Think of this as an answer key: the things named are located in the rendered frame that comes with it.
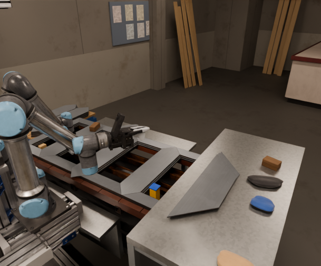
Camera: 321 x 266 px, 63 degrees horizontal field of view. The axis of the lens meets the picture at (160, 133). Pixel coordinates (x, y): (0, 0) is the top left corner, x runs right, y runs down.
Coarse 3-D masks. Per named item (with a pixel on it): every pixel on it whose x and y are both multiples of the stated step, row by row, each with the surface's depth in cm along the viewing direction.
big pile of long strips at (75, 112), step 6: (60, 108) 312; (66, 108) 312; (72, 108) 311; (78, 108) 311; (84, 108) 311; (60, 114) 296; (72, 114) 296; (78, 114) 296; (84, 114) 299; (30, 126) 268; (36, 132) 259
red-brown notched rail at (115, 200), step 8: (40, 160) 216; (40, 168) 215; (48, 168) 207; (56, 168) 206; (56, 176) 205; (64, 176) 198; (80, 184) 190; (88, 184) 188; (88, 192) 188; (96, 192) 182; (104, 192) 180; (104, 200) 180; (112, 200) 175; (120, 200) 173; (128, 208) 169; (136, 208) 166; (144, 208) 166; (136, 216) 168
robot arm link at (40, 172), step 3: (36, 168) 131; (39, 171) 128; (42, 171) 128; (39, 174) 125; (42, 174) 126; (39, 177) 124; (42, 177) 126; (45, 177) 131; (42, 180) 126; (45, 180) 129; (45, 183) 127; (48, 189) 134; (48, 192) 133
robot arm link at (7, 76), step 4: (8, 72) 163; (12, 72) 162; (16, 72) 163; (4, 76) 163; (8, 76) 159; (12, 76) 156; (4, 80) 161; (8, 80) 156; (4, 84) 160; (4, 88) 160; (8, 88) 159; (4, 92) 161; (8, 92) 160; (12, 92) 161
